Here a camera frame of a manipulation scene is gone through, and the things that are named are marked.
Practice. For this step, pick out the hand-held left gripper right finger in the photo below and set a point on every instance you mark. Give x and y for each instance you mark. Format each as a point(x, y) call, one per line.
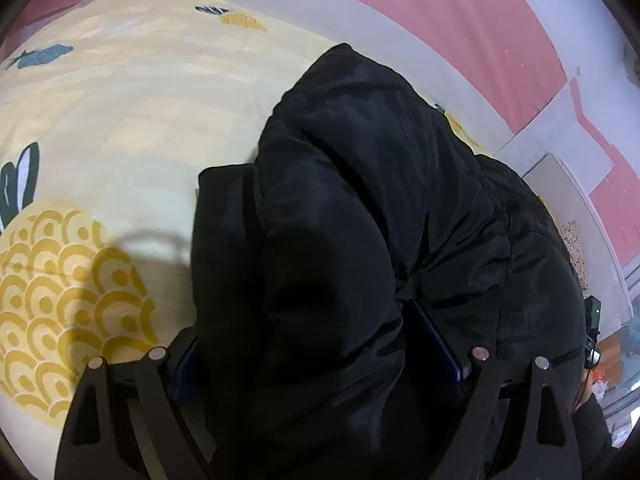
point(442, 342)

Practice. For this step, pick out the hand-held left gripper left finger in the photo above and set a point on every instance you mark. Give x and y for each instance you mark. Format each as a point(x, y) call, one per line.
point(186, 372)

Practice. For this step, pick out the black jacket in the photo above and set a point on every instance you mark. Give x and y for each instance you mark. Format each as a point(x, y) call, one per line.
point(375, 240)

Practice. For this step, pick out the person's right forearm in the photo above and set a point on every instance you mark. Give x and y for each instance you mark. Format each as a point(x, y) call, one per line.
point(595, 435)

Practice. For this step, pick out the white cabinet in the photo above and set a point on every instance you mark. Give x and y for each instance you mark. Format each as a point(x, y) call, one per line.
point(565, 125)

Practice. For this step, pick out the pineapple print bedsheet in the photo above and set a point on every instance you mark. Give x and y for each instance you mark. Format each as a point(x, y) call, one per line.
point(110, 160)

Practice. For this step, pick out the white bed frame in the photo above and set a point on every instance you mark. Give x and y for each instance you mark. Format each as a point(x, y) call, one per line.
point(400, 25)

